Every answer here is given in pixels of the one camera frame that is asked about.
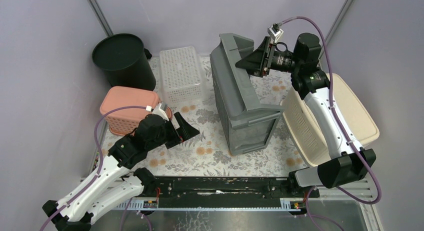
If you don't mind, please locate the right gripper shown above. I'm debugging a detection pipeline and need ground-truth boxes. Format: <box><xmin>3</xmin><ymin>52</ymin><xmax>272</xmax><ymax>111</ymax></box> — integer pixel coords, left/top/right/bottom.
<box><xmin>235</xmin><ymin>36</ymin><xmax>302</xmax><ymax>78</ymax></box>

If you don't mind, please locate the white perforated plastic basket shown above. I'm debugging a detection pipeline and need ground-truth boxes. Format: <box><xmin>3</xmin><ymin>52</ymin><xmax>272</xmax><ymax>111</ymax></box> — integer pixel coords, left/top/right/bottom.
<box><xmin>159</xmin><ymin>46</ymin><xmax>207</xmax><ymax>105</ymax></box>

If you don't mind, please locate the grey plastic crate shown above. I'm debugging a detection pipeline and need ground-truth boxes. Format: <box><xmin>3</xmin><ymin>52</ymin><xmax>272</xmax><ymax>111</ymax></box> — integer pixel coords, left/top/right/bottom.
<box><xmin>209</xmin><ymin>33</ymin><xmax>284</xmax><ymax>156</ymax></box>

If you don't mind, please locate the pink perforated basket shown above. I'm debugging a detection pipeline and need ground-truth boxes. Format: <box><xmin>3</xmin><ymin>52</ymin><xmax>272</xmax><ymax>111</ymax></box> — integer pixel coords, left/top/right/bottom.
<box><xmin>99</xmin><ymin>86</ymin><xmax>162</xmax><ymax>136</ymax></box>

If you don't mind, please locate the cream plastic tub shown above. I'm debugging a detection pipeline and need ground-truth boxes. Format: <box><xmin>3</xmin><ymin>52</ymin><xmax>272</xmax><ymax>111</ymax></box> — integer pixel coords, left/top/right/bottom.
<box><xmin>280</xmin><ymin>73</ymin><xmax>380</xmax><ymax>167</ymax></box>

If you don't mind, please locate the large black cylindrical container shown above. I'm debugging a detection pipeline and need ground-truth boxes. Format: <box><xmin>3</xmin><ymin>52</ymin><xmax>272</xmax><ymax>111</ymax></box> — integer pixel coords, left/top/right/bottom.
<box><xmin>91</xmin><ymin>33</ymin><xmax>157</xmax><ymax>91</ymax></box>

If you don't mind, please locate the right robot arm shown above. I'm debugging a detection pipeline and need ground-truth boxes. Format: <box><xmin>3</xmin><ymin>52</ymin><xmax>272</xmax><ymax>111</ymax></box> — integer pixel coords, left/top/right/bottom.
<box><xmin>235</xmin><ymin>33</ymin><xmax>376</xmax><ymax>197</ymax></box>

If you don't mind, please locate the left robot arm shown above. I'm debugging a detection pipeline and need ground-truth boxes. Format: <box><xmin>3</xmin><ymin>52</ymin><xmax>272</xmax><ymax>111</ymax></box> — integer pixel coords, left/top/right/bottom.
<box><xmin>40</xmin><ymin>112</ymin><xmax>200</xmax><ymax>231</ymax></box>

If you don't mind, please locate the floral patterned table mat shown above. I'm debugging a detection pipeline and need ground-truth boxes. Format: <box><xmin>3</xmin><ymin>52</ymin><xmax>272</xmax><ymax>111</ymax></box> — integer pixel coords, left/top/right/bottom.
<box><xmin>94</xmin><ymin>56</ymin><xmax>347</xmax><ymax>178</ymax></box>

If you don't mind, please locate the black cloth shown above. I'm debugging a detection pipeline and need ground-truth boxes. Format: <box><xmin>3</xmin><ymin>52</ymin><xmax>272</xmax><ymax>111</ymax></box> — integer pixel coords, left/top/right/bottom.
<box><xmin>143</xmin><ymin>48</ymin><xmax>153</xmax><ymax>60</ymax></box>

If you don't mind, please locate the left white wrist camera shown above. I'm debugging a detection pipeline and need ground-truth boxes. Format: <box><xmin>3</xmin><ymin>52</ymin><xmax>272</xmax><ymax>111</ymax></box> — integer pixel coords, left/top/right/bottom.
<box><xmin>145</xmin><ymin>102</ymin><xmax>173</xmax><ymax>121</ymax></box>

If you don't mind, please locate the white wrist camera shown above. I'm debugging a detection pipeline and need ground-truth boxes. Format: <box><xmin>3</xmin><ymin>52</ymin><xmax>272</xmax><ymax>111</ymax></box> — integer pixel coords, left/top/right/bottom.
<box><xmin>145</xmin><ymin>102</ymin><xmax>173</xmax><ymax>121</ymax></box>
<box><xmin>267</xmin><ymin>23</ymin><xmax>284</xmax><ymax>44</ymax></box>

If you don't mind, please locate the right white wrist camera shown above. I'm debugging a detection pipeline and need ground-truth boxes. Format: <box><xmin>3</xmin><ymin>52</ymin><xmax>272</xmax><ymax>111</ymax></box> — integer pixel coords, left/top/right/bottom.
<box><xmin>267</xmin><ymin>23</ymin><xmax>284</xmax><ymax>44</ymax></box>

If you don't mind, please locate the black mounting base rail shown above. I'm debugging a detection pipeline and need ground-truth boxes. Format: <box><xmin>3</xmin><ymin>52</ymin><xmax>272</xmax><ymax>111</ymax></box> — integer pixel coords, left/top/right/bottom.
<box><xmin>124</xmin><ymin>175</ymin><xmax>321</xmax><ymax>209</ymax></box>

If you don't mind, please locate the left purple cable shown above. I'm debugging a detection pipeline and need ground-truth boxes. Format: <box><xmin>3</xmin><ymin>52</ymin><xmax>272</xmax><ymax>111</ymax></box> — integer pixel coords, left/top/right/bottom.
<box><xmin>39</xmin><ymin>105</ymin><xmax>153</xmax><ymax>231</ymax></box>

